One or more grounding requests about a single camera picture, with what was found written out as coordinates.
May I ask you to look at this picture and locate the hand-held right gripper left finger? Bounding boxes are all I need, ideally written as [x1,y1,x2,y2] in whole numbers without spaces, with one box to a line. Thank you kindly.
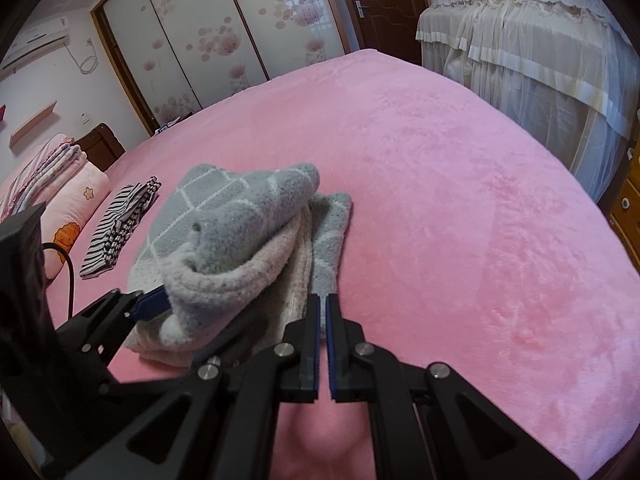
[65,293,321,480]

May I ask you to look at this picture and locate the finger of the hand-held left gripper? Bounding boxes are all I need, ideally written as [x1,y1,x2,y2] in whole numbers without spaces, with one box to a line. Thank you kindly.
[187,327,251,368]
[54,286,174,362]

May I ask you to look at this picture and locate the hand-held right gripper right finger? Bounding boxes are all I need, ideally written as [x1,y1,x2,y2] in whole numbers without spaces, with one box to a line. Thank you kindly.
[325,293,582,480]

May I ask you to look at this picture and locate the grey pink checked knit sweater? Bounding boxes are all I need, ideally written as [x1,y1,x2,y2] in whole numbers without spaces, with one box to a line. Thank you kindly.
[122,162,354,367]

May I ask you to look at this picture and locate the grey striped folded garment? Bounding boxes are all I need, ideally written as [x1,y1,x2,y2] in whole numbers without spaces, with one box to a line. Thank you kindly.
[80,176,162,280]

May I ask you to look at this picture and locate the pink pillow with cartoon print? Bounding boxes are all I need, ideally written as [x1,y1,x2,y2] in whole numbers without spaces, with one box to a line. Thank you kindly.
[37,160,112,289]

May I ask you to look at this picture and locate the folded striped quilt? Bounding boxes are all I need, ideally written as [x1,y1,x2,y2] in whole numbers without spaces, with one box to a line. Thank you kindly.
[0,132,84,224]

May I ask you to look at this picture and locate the dark wooden headboard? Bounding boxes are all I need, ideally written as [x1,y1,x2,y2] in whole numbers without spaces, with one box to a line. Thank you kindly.
[75,122,126,174]

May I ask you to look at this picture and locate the pink fleece blanket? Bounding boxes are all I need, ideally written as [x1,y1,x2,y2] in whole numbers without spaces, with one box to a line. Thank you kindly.
[0,49,640,480]

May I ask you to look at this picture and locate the floral sliding door wardrobe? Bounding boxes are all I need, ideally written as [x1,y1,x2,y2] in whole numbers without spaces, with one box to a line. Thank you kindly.
[90,0,351,136]

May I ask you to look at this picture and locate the wooden drawer cabinet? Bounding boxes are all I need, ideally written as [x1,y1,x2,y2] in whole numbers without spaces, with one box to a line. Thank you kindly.
[607,145,640,262]

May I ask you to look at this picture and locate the dark brown wooden door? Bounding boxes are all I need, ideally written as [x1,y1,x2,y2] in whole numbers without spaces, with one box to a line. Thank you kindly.
[332,0,434,66]

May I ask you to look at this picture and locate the cream lace furniture cover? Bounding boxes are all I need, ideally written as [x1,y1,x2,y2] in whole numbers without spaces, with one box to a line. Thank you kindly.
[416,0,640,202]

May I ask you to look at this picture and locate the black cable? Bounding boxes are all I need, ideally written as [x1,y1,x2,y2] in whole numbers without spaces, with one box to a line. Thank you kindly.
[42,242,79,319]

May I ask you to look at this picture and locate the wooden wall shelf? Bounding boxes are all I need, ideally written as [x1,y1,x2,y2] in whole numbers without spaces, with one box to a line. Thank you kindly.
[10,101,59,149]

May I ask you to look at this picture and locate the white air conditioner cord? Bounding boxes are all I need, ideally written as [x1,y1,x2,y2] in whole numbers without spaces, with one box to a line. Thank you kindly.
[67,37,101,76]

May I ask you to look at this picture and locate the white wall air conditioner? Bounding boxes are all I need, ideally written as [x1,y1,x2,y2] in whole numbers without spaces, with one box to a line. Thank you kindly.
[0,17,71,71]

